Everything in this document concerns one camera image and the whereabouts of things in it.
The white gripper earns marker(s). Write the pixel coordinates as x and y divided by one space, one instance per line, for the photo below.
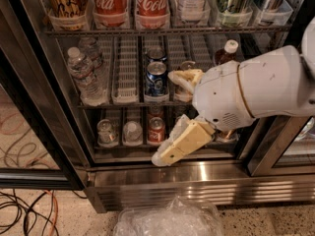
219 95

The clear water bottle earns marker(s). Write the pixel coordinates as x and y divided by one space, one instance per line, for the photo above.
90 47
82 70

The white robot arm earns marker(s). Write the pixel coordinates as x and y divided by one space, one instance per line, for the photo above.
280 82

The copper can middle shelf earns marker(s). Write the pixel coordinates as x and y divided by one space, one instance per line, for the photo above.
180 90

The copper can shelf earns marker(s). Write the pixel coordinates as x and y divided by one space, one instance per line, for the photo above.
180 90
226 137

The copper can bottom shelf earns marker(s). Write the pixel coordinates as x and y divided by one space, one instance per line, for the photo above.
226 137

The empty white shelf tray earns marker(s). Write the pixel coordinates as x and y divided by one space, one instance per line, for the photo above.
125 71

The brown tea bottle white cap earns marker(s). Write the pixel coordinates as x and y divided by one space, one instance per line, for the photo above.
227 53

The silver can bottom shelf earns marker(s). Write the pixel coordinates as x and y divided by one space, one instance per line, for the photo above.
106 132

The stainless fridge base grille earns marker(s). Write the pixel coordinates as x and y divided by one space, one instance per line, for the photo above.
222 183

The right glass fridge door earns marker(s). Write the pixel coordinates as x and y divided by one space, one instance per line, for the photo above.
280 153

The glass fridge door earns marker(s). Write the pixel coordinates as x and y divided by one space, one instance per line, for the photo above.
280 153
33 73

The white label bottle top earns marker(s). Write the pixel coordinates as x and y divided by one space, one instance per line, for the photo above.
190 10

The left glass fridge door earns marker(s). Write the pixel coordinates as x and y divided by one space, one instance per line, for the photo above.
33 73

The gold can top shelf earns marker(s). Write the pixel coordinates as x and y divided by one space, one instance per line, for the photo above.
67 0

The rear red can bottom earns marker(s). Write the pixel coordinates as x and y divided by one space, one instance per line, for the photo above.
155 111

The front blue Pepsi can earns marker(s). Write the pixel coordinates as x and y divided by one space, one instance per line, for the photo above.
156 75

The blue pepsi can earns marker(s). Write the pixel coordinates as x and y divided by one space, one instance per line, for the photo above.
156 54
156 75

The red Coca-Cola can bottom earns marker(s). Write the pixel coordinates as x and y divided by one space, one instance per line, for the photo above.
156 130

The rear blue Pepsi can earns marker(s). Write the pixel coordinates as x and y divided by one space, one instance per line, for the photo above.
156 54

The clear plastic bag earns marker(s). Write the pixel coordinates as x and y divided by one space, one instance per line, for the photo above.
179 217

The right Coca-Cola can top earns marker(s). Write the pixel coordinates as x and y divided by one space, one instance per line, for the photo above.
152 0

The left Coca-Cola can top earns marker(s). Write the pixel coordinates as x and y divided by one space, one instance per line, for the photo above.
111 12

